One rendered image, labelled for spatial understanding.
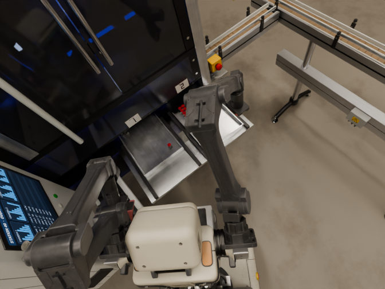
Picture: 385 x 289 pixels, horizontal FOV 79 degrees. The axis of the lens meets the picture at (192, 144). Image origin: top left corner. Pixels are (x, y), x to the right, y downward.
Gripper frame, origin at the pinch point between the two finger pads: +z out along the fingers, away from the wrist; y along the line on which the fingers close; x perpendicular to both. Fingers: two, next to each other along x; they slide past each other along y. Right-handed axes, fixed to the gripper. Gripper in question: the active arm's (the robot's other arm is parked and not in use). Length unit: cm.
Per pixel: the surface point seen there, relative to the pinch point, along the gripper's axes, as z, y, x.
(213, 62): 3.2, 37.1, -13.9
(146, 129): 17, 37, 40
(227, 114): 17.3, 11.7, -1.9
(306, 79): 58, 14, -81
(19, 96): -50, 31, 66
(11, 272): -43, -16, 89
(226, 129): 17.0, 4.5, 4.9
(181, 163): 16.4, 4.7, 36.1
